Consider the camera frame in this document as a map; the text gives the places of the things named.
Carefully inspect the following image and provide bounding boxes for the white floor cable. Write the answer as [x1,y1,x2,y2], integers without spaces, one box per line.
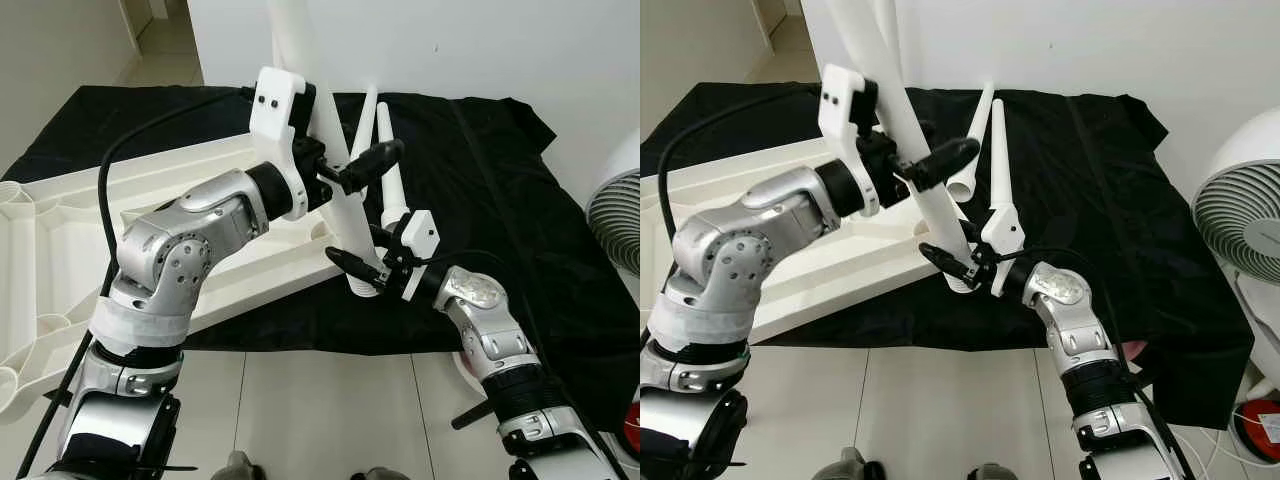
[1205,380,1280,471]

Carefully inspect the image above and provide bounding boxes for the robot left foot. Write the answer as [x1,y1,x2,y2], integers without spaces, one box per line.
[222,450,267,480]
[825,447,883,480]

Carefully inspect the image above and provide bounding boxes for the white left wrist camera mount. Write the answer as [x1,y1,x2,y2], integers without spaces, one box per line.
[818,63,883,217]
[248,67,317,217]

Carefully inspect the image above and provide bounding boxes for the white plastic children table top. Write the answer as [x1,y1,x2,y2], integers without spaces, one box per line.
[640,135,976,346]
[0,133,386,421]

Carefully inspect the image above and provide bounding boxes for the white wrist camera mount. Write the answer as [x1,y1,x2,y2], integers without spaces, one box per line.
[980,205,1027,297]
[398,210,442,302]
[818,63,883,217]
[248,67,317,217]

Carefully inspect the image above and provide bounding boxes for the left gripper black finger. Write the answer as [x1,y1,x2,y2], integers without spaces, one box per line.
[906,136,981,192]
[340,138,406,194]

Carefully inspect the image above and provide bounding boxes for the white round fan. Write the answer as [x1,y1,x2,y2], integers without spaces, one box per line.
[585,130,641,277]
[1192,95,1280,401]

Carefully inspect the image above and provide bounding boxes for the black folding table leg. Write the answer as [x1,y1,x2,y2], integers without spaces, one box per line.
[450,400,498,431]

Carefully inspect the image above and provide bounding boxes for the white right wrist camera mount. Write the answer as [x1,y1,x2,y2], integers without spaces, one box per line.
[398,210,442,302]
[980,205,1027,297]

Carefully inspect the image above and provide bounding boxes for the black tablecloth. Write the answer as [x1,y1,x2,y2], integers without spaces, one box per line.
[0,85,641,433]
[640,82,1257,431]

